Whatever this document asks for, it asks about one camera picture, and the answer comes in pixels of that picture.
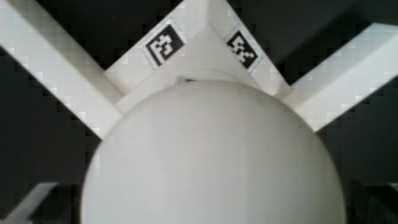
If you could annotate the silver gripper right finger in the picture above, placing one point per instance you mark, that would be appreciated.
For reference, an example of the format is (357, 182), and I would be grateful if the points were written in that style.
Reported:
(375, 204)

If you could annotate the white fence border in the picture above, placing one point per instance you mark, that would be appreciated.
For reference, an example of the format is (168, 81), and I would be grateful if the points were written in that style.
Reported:
(334, 86)

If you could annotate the white lamp bulb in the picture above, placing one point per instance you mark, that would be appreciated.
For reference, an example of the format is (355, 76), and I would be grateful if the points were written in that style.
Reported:
(211, 160)

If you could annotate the white lamp base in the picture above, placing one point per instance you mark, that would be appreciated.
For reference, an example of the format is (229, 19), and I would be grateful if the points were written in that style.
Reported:
(197, 48)

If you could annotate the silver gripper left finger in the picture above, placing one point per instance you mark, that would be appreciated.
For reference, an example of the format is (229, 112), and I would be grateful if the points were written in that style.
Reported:
(17, 217)

